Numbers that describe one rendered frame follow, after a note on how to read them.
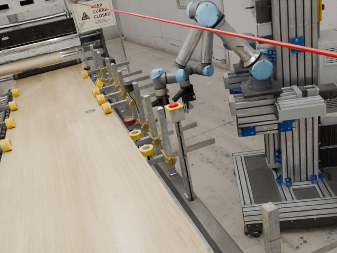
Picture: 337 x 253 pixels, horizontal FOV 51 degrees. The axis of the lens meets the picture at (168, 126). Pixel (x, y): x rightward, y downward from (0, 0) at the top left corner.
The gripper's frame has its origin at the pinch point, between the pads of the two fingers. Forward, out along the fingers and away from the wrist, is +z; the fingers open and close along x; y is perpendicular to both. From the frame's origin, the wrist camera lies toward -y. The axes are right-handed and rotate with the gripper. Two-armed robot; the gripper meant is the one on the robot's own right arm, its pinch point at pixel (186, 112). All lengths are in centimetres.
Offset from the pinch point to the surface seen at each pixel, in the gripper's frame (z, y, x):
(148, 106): -25, -34, -31
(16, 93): -12, -123, 146
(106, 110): -11, -54, 21
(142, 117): -8.8, -34.3, -5.7
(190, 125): -1.7, -8.0, -26.5
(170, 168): 7, -35, -56
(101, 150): -8, -68, -34
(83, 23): -55, -33, 222
